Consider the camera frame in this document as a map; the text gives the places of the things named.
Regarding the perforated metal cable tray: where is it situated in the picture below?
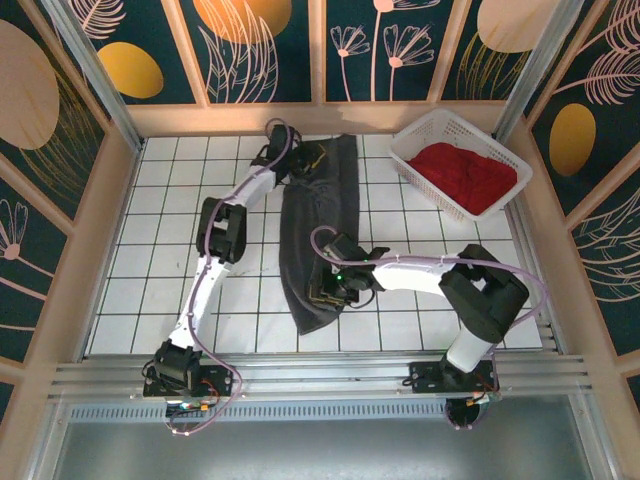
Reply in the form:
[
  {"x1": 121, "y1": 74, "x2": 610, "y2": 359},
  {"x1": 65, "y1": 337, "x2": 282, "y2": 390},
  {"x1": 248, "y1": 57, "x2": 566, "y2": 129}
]
[{"x1": 67, "y1": 402, "x2": 576, "y2": 426}]

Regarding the dark grey t-shirt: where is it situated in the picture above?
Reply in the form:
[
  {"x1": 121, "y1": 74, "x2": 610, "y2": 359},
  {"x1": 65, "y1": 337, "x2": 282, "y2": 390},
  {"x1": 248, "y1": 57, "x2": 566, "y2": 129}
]
[{"x1": 277, "y1": 132, "x2": 363, "y2": 337}]

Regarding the aluminium frame post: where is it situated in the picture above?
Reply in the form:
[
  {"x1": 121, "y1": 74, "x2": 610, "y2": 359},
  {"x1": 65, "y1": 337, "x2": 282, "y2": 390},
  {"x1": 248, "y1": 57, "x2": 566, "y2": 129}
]
[
  {"x1": 42, "y1": 0, "x2": 147, "y2": 152},
  {"x1": 492, "y1": 0, "x2": 587, "y2": 142}
]

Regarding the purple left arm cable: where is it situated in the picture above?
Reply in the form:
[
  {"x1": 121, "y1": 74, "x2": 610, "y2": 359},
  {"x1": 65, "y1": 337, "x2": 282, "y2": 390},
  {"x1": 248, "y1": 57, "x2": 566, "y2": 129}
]
[{"x1": 167, "y1": 117, "x2": 304, "y2": 437}]

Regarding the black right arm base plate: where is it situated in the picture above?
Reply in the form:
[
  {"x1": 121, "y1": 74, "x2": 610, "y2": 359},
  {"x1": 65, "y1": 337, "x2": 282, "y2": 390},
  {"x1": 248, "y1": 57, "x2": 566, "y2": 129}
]
[{"x1": 402, "y1": 359, "x2": 502, "y2": 392}]

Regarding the white plastic basket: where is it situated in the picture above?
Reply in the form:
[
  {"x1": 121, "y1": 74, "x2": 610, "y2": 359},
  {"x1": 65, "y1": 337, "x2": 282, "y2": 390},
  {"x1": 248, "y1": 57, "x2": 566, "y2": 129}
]
[{"x1": 387, "y1": 107, "x2": 534, "y2": 223}]

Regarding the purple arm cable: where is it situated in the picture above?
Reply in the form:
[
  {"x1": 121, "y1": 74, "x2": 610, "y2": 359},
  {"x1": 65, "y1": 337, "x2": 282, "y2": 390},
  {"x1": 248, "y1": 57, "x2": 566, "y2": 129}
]
[
  {"x1": 167, "y1": 117, "x2": 304, "y2": 437},
  {"x1": 310, "y1": 225, "x2": 549, "y2": 432}
]

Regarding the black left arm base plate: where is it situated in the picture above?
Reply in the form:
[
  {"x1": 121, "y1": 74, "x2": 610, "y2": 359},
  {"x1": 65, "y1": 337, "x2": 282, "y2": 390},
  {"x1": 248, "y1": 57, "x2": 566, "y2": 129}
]
[{"x1": 142, "y1": 363, "x2": 236, "y2": 400}]

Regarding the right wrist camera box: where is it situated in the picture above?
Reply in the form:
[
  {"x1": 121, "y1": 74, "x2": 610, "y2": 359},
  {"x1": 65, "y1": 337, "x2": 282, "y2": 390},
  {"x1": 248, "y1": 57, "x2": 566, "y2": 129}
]
[{"x1": 326, "y1": 232, "x2": 364, "y2": 265}]

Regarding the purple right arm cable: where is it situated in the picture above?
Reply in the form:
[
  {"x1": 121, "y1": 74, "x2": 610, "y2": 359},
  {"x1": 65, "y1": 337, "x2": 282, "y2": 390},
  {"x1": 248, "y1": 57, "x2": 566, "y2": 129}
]
[{"x1": 310, "y1": 225, "x2": 549, "y2": 432}]

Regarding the aluminium mounting rail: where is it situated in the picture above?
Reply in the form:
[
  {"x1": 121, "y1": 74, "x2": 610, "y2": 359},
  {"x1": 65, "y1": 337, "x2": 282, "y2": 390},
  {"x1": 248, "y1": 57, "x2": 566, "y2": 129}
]
[{"x1": 47, "y1": 351, "x2": 600, "y2": 402}]

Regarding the red t-shirt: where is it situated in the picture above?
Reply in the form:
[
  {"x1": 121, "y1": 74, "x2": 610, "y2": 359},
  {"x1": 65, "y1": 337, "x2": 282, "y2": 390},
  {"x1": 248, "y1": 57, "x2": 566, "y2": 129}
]
[{"x1": 408, "y1": 141, "x2": 519, "y2": 218}]

